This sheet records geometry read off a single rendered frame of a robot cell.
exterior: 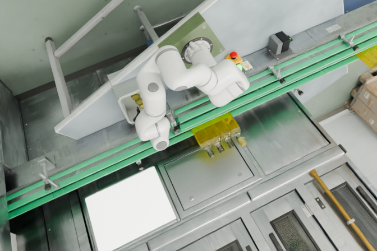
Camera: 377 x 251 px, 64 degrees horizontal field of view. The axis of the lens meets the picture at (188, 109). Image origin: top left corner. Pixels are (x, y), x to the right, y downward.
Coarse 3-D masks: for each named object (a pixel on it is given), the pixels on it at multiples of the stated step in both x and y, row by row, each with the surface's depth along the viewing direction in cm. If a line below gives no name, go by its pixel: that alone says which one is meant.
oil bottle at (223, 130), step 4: (212, 120) 161; (216, 120) 161; (220, 120) 161; (216, 124) 160; (220, 124) 159; (224, 124) 159; (216, 128) 159; (220, 128) 158; (224, 128) 158; (220, 132) 157; (224, 132) 156; (228, 132) 156; (220, 136) 156; (224, 136) 156; (228, 136) 156; (224, 140) 157
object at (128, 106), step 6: (138, 90) 138; (126, 96) 138; (120, 102) 139; (126, 102) 152; (132, 102) 154; (126, 108) 155; (132, 108) 157; (126, 114) 147; (132, 114) 157; (132, 120) 155
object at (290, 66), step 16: (352, 32) 171; (368, 32) 170; (320, 48) 167; (336, 48) 166; (288, 64) 163; (304, 64) 162; (256, 80) 160; (272, 80) 158; (176, 112) 154; (192, 112) 152
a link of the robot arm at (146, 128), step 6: (144, 114) 115; (162, 114) 113; (138, 120) 118; (144, 120) 116; (150, 120) 115; (156, 120) 114; (138, 126) 119; (144, 126) 117; (150, 126) 125; (138, 132) 121; (144, 132) 123; (150, 132) 124; (156, 132) 125; (144, 138) 124; (150, 138) 126
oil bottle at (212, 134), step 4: (204, 124) 160; (208, 124) 160; (212, 124) 160; (204, 128) 159; (208, 128) 159; (212, 128) 159; (208, 132) 158; (212, 132) 157; (216, 132) 157; (208, 136) 157; (212, 136) 156; (216, 136) 156; (212, 140) 155; (216, 140) 155; (220, 140) 156; (212, 144) 157
